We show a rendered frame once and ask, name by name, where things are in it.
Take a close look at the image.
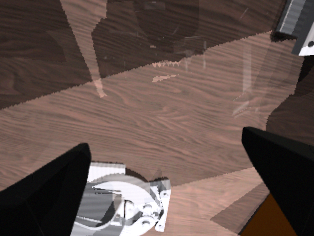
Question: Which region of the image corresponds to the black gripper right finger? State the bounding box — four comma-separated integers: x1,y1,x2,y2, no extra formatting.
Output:
242,126,314,236

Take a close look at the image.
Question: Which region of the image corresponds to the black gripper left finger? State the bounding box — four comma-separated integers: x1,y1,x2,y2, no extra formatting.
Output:
0,143,92,236

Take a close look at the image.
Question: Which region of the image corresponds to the white housing plate with two holes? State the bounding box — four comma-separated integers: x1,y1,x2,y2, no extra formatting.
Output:
291,1,314,56

